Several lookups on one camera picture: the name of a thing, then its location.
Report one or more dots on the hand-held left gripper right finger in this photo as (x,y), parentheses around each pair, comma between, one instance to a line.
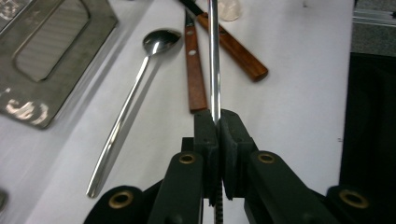
(267,186)

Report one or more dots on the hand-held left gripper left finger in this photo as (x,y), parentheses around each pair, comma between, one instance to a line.
(186,186)

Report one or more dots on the metal chopstick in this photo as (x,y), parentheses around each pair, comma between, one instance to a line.
(214,62)

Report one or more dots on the long metal spoon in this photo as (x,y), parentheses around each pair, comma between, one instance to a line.
(158,42)

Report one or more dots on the transparent grey plastic bin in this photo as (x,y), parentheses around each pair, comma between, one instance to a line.
(93,28)

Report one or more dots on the white table mat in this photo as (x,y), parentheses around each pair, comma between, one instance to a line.
(280,124)

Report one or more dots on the long aluminium floor rail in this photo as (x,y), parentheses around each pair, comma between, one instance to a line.
(373,17)

